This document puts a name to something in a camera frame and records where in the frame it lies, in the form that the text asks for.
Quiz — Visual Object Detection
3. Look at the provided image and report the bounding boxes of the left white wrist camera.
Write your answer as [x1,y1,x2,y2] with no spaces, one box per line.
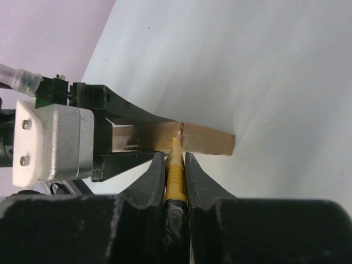
[12,101,95,188]

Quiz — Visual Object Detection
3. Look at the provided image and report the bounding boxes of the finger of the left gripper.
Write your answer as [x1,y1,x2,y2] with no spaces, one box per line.
[90,85,174,124]
[92,151,165,182]

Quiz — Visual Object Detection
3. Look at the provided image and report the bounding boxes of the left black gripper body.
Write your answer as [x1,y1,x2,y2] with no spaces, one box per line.
[35,77,112,162]

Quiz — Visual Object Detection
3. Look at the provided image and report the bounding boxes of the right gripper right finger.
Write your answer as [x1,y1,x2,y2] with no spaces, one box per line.
[185,152,237,210]

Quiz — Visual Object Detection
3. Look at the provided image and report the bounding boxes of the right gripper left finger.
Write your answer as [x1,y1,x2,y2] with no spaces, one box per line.
[120,152,165,209]

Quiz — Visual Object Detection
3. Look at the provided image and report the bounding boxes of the brown cardboard express box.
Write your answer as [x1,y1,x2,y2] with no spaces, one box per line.
[112,122,235,156]

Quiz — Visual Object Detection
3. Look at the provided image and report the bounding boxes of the yellow utility knife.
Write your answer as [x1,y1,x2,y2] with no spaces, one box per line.
[163,136,189,247]

